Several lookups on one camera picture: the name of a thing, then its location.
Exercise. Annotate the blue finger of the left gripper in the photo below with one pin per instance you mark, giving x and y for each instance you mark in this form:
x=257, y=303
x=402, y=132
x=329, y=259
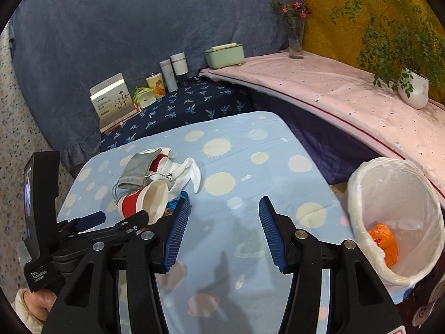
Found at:
x=90, y=221

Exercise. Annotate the blue grey blanket backdrop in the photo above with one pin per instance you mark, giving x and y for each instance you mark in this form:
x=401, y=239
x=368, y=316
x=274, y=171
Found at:
x=62, y=48

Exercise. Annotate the pink floral tablecloth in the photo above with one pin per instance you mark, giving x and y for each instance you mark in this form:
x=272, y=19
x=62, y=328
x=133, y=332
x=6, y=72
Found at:
x=346, y=98

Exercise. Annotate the tall white tube bottle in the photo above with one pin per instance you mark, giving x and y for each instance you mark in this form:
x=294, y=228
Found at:
x=168, y=74

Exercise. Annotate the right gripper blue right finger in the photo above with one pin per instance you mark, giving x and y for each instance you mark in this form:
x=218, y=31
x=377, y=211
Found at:
x=279, y=230

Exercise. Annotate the red white paper cup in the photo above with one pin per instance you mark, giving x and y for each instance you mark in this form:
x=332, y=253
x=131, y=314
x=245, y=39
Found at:
x=152, y=199

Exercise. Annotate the light blue dotted cloth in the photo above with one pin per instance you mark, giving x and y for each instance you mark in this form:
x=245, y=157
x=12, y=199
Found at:
x=225, y=280

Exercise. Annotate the white open gift box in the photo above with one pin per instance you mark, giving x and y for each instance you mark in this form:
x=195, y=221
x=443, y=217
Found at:
x=112, y=102

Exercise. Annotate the green white small packet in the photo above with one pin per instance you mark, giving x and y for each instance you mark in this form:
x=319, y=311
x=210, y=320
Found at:
x=144, y=97

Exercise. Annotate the white lined trash bin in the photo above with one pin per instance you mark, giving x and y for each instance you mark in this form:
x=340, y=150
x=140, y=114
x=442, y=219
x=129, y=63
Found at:
x=396, y=193

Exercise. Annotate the grey face mask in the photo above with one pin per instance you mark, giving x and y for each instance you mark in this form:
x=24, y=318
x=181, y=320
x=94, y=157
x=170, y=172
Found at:
x=135, y=173

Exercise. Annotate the yellow orange small can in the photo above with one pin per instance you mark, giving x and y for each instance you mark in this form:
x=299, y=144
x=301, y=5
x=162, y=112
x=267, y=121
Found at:
x=156, y=83

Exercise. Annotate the mint green tissue box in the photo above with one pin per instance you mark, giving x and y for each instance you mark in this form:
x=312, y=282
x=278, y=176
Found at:
x=222, y=56

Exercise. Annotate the dark blue floral cloth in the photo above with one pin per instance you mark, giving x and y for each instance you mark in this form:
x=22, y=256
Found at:
x=201, y=100

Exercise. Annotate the mustard yellow blanket backdrop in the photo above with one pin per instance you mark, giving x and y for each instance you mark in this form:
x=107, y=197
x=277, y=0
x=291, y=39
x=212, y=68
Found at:
x=341, y=40

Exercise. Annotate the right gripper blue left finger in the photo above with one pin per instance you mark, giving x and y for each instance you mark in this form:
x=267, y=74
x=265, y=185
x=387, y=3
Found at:
x=175, y=232

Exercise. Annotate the glass vase pink flowers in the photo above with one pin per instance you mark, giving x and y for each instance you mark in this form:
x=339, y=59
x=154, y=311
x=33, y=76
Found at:
x=293, y=13

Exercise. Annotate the orange plastic bag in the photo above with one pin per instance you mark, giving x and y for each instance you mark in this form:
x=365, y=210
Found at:
x=386, y=241

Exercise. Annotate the person's left hand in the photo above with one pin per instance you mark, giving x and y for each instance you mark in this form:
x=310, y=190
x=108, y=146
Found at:
x=33, y=307

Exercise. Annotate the white round jar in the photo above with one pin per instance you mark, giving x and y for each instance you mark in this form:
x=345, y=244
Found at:
x=179, y=64

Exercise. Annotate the green potted plant white pot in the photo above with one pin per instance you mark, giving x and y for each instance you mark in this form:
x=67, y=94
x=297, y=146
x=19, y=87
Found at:
x=400, y=40

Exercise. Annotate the white crumpled glove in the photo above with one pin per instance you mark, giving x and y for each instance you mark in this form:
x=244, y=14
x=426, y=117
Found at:
x=177, y=175

